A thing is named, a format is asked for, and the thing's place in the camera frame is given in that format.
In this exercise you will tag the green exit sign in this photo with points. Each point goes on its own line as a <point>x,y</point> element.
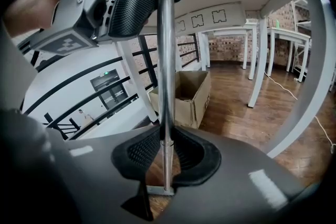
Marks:
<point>105,74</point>

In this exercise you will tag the black metal railing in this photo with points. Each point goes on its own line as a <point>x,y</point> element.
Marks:
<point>147,60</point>

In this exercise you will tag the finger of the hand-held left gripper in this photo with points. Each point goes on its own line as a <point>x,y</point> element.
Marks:
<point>131,13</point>

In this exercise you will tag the brown cardboard box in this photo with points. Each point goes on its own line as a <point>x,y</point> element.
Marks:
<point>194,102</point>

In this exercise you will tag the long metal rod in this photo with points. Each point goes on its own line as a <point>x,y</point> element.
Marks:
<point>166,60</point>

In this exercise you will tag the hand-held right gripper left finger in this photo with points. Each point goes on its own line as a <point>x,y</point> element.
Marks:
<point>65,181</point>

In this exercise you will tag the white metal shelf rack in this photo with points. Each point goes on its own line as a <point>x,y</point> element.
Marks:
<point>302,2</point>

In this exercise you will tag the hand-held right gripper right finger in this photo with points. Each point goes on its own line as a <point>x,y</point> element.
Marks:
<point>231,181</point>

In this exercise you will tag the dark double door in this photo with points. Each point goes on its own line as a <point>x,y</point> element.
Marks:
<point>116,91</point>

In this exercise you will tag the small white table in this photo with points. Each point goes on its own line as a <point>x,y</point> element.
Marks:
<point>231,32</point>
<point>288,34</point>

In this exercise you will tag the person's left forearm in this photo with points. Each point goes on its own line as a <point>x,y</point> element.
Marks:
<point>29,10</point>

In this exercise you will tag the green bottle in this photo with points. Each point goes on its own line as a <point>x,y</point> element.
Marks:
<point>277,23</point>

